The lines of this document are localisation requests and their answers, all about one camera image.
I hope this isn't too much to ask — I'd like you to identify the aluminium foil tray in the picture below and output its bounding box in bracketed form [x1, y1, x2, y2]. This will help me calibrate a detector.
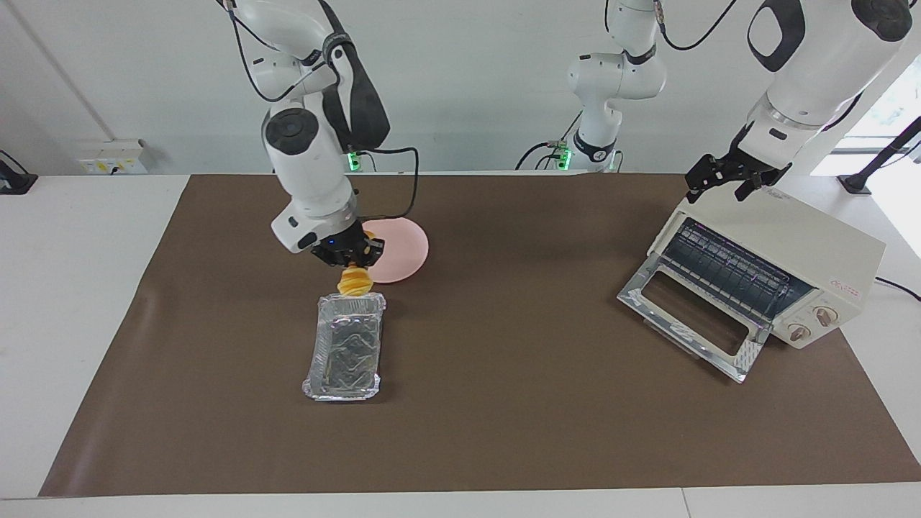
[302, 291, 387, 402]

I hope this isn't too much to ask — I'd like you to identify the white toaster oven body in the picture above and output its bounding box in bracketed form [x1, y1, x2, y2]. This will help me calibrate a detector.
[648, 186, 887, 351]

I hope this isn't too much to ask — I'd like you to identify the glass oven door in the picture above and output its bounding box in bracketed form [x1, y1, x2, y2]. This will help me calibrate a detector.
[617, 252, 772, 383]

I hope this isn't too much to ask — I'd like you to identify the pink round plate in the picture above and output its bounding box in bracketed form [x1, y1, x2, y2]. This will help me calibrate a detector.
[360, 219, 430, 283]

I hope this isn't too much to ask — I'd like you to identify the black stand with slanted pole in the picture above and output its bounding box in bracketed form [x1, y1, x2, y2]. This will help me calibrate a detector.
[838, 115, 921, 195]

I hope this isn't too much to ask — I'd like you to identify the bright window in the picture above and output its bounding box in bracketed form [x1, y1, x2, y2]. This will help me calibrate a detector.
[813, 54, 921, 177]

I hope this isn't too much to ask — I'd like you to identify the brown table mat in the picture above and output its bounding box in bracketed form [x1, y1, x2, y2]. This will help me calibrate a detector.
[40, 173, 921, 497]

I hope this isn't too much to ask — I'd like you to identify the black stand with flat foot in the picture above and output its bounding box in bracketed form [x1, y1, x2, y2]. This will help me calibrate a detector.
[0, 150, 38, 195]

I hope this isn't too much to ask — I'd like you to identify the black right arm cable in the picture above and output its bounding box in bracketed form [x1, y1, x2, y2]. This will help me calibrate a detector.
[219, 0, 420, 225]

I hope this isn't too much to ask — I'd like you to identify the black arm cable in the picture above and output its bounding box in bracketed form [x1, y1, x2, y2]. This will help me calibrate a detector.
[651, 0, 742, 53]
[219, 0, 420, 225]

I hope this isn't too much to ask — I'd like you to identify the metal oven wire rack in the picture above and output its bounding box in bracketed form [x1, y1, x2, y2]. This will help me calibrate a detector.
[662, 218, 814, 321]

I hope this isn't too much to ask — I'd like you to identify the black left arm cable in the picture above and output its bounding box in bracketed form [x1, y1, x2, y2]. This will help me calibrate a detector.
[651, 0, 742, 53]

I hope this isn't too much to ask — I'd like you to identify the black left base cable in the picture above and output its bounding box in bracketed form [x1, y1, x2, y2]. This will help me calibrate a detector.
[514, 112, 584, 172]

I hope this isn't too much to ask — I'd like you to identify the black oven power cable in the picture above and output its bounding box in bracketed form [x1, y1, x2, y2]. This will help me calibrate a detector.
[874, 276, 921, 303]

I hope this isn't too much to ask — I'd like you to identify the white wall outlet box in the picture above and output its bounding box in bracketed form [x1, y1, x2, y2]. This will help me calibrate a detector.
[78, 140, 148, 176]

